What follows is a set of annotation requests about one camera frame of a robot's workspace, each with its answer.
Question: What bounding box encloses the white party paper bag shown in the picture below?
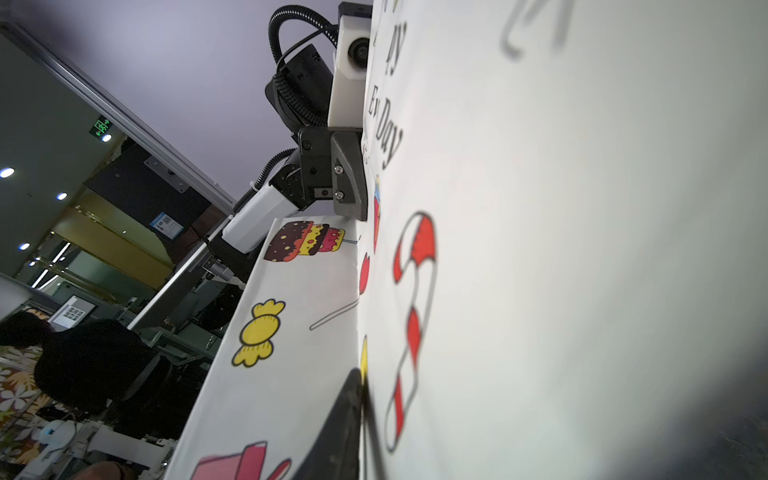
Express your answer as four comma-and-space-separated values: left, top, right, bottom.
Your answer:
167, 1, 767, 479

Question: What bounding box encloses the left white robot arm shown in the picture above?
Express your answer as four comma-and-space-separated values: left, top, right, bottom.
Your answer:
204, 127, 369, 281

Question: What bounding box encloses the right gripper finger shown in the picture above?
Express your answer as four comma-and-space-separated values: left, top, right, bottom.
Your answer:
293, 368, 364, 480

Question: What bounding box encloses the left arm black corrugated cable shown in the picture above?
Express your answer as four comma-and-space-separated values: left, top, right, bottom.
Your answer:
230, 4, 340, 214

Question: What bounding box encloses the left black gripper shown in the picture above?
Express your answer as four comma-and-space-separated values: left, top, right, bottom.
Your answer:
298, 126, 368, 221

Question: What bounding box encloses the person in black clothes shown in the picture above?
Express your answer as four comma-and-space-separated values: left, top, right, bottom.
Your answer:
1, 312, 172, 413

